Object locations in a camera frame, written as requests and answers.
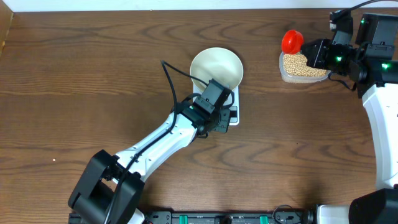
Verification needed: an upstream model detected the red plastic measuring scoop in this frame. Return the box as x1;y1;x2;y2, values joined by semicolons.
282;30;304;54

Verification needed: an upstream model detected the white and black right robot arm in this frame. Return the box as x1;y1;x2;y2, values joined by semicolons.
301;9;397;223

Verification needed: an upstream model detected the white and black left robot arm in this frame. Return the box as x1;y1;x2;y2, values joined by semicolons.
68;96;231;223

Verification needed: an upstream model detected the white digital kitchen scale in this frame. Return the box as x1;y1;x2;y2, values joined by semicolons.
192;83;240;126

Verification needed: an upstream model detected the cream ceramic bowl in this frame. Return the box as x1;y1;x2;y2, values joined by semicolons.
190;47;244;91

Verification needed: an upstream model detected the pile of soybeans in container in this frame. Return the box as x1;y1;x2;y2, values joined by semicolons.
283;54;326;77

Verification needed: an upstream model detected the clear plastic container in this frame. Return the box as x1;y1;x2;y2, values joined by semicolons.
279;52;329;83

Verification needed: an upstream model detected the black mounting rail with clamps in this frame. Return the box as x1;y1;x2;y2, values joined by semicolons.
143;210;317;224

